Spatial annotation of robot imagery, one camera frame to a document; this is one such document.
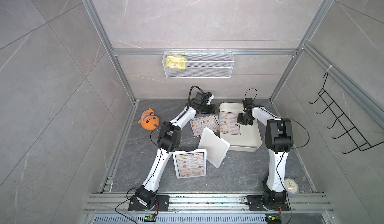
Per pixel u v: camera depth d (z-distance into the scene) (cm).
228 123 105
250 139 98
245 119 91
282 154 60
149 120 96
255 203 73
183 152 70
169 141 66
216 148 78
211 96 97
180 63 87
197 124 104
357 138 60
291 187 76
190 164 75
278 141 59
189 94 85
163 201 73
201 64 101
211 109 93
